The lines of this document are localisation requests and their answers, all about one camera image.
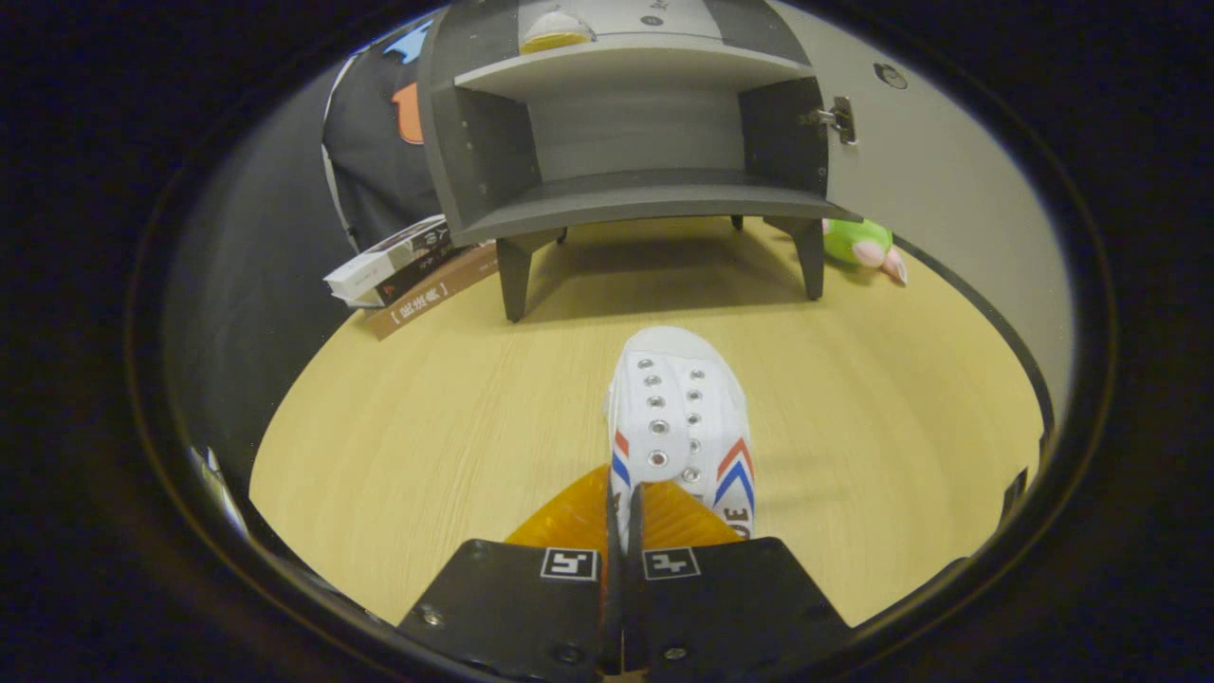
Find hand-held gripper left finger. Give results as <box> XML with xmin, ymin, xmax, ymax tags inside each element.
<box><xmin>396</xmin><ymin>465</ymin><xmax>622</xmax><ymax>679</ymax></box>

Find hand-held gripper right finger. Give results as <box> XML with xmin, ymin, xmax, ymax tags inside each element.
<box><xmin>626</xmin><ymin>482</ymin><xmax>855</xmax><ymax>679</ymax></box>

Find white shoe red blue stripes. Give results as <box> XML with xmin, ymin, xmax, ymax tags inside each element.
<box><xmin>604</xmin><ymin>327</ymin><xmax>757</xmax><ymax>544</ymax></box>

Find grey shoe cabinet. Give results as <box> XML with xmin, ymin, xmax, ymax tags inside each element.
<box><xmin>417</xmin><ymin>0</ymin><xmax>859</xmax><ymax>323</ymax></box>

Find white shoe with yellow sole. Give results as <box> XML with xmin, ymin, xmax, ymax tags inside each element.
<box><xmin>520</xmin><ymin>9</ymin><xmax>597</xmax><ymax>54</ymax></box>

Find brown book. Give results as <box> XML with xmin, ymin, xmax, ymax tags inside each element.
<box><xmin>365</xmin><ymin>244</ymin><xmax>500</xmax><ymax>341</ymax></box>

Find black book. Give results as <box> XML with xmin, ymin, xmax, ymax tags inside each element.
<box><xmin>370</xmin><ymin>237</ymin><xmax>475</xmax><ymax>307</ymax></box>

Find pink green plush toy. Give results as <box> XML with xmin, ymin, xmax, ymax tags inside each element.
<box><xmin>822</xmin><ymin>218</ymin><xmax>909</xmax><ymax>286</ymax></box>

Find black backdrop cloth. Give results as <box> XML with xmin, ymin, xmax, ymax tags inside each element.
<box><xmin>166</xmin><ymin>19</ymin><xmax>456</xmax><ymax>494</ymax></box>

